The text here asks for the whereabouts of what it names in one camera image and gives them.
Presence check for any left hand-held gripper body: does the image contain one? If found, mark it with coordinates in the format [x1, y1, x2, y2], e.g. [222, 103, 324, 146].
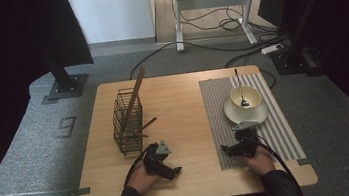
[140, 139, 176, 177]

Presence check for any black stand with base plate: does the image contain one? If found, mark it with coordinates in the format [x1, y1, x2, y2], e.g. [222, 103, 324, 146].
[41, 47, 92, 102]
[263, 0, 349, 83]

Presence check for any person's left hand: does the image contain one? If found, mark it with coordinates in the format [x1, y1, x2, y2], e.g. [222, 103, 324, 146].
[124, 161, 166, 196]

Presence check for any white power strip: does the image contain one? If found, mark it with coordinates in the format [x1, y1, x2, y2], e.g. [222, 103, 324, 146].
[259, 42, 286, 57]

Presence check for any grey striped placemat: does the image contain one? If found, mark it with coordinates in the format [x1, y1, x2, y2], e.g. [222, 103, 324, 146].
[197, 67, 308, 173]

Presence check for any hand-held gripper black cable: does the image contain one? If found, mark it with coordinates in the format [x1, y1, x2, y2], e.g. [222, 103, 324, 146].
[247, 128, 304, 196]
[118, 143, 161, 190]

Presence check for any grey tape strip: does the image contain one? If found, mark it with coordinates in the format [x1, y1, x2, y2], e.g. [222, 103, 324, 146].
[296, 156, 320, 169]
[68, 186, 92, 196]

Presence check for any left hand-held gripper black cable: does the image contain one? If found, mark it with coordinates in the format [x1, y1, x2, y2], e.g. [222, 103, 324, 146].
[118, 143, 161, 190]

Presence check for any dark wire chopstick basket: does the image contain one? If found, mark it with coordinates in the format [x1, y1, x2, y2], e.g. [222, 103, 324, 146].
[107, 86, 150, 159]

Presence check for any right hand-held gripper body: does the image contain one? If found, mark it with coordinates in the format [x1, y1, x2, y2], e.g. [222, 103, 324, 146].
[231, 119, 265, 159]

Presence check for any white cup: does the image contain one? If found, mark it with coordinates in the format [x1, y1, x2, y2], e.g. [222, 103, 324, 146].
[229, 82, 265, 117]

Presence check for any long black floor cable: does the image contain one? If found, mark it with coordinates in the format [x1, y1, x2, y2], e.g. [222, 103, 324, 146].
[125, 28, 285, 81]

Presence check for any white metal frame desk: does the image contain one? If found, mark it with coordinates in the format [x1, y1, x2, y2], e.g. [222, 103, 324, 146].
[164, 0, 301, 55]

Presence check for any right hand-held gripper black cable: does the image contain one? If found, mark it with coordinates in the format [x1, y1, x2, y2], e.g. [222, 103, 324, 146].
[247, 128, 304, 196]

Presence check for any grey floor socket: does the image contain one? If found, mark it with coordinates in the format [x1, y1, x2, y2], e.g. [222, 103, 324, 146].
[54, 115, 80, 141]

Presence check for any white saucer plate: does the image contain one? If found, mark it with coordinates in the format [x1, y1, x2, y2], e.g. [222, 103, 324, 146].
[221, 90, 271, 129]

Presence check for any brown wooden chopstick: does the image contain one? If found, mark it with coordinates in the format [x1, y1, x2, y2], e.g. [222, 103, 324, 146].
[115, 66, 152, 132]
[117, 66, 154, 132]
[132, 115, 161, 140]

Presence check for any metal spoon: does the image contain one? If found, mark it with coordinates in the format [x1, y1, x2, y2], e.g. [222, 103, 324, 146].
[232, 66, 251, 110]

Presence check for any tangle of black desk cables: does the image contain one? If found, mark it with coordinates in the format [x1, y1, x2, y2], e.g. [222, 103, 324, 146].
[170, 0, 285, 53]

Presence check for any person's right hand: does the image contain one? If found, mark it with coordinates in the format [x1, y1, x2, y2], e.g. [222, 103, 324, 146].
[239, 143, 278, 179]

